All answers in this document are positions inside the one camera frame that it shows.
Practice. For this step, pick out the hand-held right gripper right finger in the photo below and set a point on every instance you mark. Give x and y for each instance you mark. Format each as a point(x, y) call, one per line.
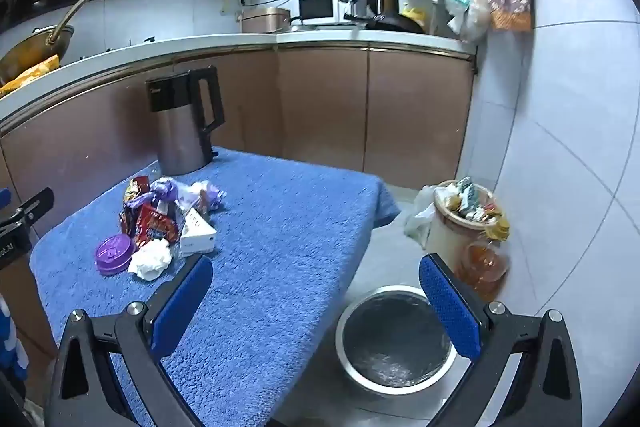
point(445, 302)

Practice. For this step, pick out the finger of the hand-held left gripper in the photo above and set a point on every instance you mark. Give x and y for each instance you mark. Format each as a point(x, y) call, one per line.
point(3, 198)
point(35, 203)

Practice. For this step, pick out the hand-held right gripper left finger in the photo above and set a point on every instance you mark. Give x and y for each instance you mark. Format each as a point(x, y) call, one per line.
point(182, 302)

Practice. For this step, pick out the white tissue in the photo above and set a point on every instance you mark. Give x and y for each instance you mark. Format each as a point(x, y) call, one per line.
point(150, 259)

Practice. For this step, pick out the round steel bin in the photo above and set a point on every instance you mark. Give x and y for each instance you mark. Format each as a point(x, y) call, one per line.
point(395, 342)

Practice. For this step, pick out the small white box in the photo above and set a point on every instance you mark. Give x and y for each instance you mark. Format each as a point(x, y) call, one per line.
point(197, 234)

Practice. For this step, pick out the purple plastic lid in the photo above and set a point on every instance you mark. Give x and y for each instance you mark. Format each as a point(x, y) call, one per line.
point(115, 254)

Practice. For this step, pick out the red brown snack wrapper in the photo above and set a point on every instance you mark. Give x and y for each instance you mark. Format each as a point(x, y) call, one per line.
point(135, 194)

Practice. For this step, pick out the cooking oil bottle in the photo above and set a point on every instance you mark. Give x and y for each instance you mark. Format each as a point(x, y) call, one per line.
point(482, 267)

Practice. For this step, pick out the beige full bin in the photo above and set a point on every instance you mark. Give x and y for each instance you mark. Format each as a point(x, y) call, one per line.
point(442, 237)

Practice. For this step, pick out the red snack packet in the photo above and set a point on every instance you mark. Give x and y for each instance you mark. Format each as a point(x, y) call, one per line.
point(155, 224)

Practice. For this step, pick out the clear plastic bag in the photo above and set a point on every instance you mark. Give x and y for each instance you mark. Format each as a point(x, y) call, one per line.
point(420, 222)

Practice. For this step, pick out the pile of rubbish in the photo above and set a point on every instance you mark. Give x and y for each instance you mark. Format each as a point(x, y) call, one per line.
point(467, 202)

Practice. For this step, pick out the clear plastic wrap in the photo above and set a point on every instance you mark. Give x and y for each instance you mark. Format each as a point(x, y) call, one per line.
point(200, 194)

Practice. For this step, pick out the purple wrapper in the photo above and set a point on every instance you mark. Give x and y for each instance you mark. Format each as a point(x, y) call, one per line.
point(165, 191)

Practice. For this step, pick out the blue terry towel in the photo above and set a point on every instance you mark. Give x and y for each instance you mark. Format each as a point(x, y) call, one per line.
point(275, 232)

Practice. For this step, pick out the yellow snack bag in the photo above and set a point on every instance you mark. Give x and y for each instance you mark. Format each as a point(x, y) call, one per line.
point(30, 77)

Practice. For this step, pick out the steel electric kettle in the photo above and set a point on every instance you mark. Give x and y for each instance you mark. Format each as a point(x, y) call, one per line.
point(180, 142)

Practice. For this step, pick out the white kitchen countertop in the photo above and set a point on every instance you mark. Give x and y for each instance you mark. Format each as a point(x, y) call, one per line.
point(200, 49)

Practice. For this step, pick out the brown kitchen cabinets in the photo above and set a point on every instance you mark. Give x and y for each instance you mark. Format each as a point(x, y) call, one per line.
point(325, 107)

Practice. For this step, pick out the black frying pan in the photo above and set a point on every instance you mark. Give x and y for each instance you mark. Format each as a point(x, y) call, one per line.
point(395, 24)

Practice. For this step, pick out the white plastic bag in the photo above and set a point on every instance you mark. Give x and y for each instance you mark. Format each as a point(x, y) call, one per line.
point(475, 17)

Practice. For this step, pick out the brown metal box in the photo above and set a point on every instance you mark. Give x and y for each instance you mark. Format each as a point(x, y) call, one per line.
point(265, 19)

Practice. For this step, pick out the white microwave oven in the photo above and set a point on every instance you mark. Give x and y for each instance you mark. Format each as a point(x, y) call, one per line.
point(317, 8)

